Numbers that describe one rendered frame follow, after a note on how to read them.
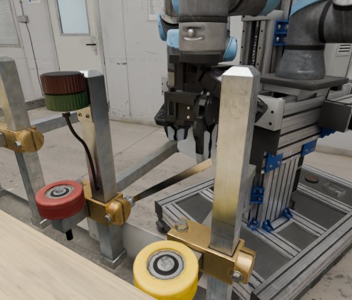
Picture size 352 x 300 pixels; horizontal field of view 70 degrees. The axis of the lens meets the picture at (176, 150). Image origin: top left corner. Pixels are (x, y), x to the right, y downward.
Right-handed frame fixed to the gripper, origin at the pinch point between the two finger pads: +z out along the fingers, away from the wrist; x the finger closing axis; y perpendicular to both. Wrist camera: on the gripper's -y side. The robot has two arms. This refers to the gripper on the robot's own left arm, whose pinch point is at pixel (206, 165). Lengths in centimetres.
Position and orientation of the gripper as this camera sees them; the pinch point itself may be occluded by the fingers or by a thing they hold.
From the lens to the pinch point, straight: 48.6
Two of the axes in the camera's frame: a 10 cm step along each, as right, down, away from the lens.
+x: -5.0, 3.5, -7.9
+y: -8.6, -2.1, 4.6
